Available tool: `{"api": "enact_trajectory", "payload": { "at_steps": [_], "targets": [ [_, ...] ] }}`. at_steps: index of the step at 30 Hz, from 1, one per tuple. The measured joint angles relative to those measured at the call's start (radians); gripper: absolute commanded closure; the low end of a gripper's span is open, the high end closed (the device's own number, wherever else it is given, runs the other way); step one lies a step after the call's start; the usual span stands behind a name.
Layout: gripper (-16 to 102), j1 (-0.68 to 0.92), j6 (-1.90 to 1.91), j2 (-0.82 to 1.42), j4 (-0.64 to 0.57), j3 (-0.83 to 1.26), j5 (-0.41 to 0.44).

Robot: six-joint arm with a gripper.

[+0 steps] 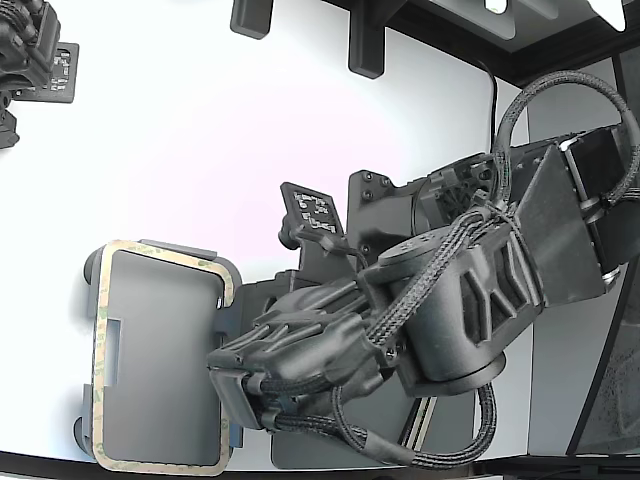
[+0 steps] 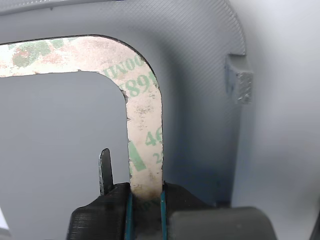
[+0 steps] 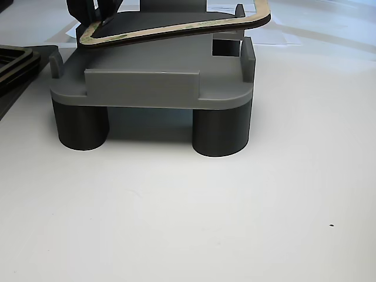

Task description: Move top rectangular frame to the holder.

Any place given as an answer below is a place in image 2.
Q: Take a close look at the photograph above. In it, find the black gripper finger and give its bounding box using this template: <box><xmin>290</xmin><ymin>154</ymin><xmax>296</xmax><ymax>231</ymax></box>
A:
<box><xmin>66</xmin><ymin>148</ymin><xmax>135</xmax><ymax>240</ymax></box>
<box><xmin>159</xmin><ymin>181</ymin><xmax>279</xmax><ymax>240</ymax></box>

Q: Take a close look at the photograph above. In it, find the beige rectangular frame green print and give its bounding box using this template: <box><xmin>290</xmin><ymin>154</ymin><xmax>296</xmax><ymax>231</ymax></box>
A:
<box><xmin>0</xmin><ymin>34</ymin><xmax>165</xmax><ymax>201</ymax></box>

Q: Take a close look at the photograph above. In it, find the light grey frame holder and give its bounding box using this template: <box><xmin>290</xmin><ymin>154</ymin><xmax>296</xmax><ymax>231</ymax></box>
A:
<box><xmin>0</xmin><ymin>0</ymin><xmax>255</xmax><ymax>240</ymax></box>

